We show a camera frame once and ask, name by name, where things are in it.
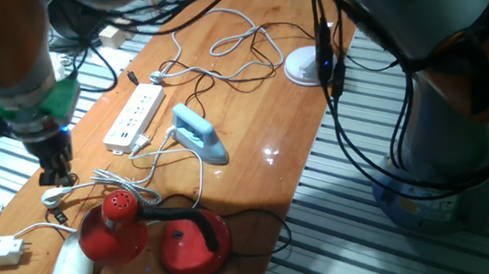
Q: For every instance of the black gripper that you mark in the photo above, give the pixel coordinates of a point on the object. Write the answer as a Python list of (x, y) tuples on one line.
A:
[(52, 151)]

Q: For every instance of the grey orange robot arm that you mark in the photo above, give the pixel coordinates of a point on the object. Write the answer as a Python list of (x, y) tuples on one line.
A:
[(416, 3)]

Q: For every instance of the white square plug adapter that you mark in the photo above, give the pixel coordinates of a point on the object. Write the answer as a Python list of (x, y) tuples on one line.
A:
[(5, 251)]

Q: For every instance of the white power strip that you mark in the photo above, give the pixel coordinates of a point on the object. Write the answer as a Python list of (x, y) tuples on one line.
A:
[(134, 116)]

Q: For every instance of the white rounded gadget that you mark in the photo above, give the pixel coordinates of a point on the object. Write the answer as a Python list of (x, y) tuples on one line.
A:
[(58, 67)]

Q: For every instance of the white paper sheet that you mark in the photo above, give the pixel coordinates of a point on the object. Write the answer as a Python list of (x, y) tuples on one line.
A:
[(113, 62)]

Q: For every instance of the red desk lamp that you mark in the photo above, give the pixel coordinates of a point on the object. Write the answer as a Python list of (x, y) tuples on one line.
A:
[(188, 250)]

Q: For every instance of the wooden cube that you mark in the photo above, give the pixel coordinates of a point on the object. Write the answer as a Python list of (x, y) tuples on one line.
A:
[(111, 38)]

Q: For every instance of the black filament spool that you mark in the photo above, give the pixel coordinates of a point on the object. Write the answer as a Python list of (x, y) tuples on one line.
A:
[(65, 24)]

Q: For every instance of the glossy wooden board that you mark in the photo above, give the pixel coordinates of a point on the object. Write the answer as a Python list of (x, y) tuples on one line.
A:
[(261, 122)]

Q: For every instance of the white desk lamp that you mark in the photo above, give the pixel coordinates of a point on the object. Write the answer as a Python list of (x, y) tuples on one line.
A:
[(303, 68)]

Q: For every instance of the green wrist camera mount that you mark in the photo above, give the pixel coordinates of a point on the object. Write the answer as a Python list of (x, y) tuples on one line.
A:
[(61, 100)]

